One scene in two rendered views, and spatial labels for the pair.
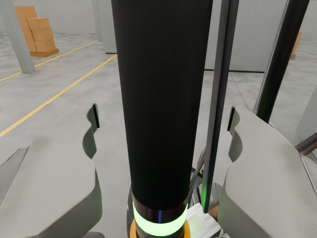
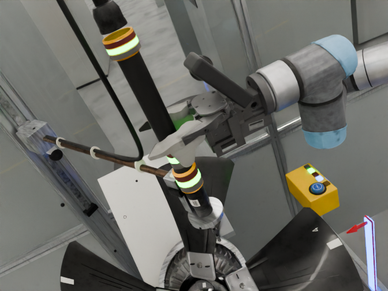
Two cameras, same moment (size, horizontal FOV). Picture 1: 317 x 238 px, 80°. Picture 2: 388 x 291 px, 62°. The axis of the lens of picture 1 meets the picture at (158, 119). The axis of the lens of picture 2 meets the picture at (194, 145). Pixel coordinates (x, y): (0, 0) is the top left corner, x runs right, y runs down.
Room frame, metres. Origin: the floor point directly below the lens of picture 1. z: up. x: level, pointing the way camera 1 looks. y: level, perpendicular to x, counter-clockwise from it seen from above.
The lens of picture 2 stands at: (0.09, 0.44, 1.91)
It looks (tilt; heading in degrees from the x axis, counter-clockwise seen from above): 34 degrees down; 264
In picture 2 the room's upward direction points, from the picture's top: 24 degrees counter-clockwise
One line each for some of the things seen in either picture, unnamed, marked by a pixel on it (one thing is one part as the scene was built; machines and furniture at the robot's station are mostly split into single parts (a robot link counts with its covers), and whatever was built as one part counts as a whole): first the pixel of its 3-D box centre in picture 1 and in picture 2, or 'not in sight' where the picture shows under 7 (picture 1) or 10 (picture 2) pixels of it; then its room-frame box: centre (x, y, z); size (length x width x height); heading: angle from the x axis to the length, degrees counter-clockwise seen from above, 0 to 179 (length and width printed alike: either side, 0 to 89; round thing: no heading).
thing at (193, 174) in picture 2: not in sight; (185, 171); (0.07, 0.00, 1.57); 0.04 x 0.04 x 0.01
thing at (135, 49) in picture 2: not in sight; (125, 50); (0.07, 0.00, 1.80); 0.04 x 0.04 x 0.01
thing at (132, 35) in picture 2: not in sight; (119, 38); (0.07, 0.00, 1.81); 0.04 x 0.04 x 0.01
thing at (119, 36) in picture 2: not in sight; (122, 44); (0.07, 0.00, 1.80); 0.04 x 0.04 x 0.03
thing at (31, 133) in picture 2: not in sight; (37, 136); (0.41, -0.53, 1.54); 0.10 x 0.07 x 0.08; 122
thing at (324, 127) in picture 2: not in sight; (323, 111); (-0.20, 0.00, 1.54); 0.11 x 0.08 x 0.11; 47
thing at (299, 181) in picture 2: not in sight; (311, 190); (-0.30, -0.28, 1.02); 0.16 x 0.10 x 0.11; 87
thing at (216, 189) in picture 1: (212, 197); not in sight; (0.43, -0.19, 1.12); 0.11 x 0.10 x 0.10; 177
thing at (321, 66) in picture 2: not in sight; (316, 68); (-0.19, 0.01, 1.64); 0.11 x 0.08 x 0.09; 178
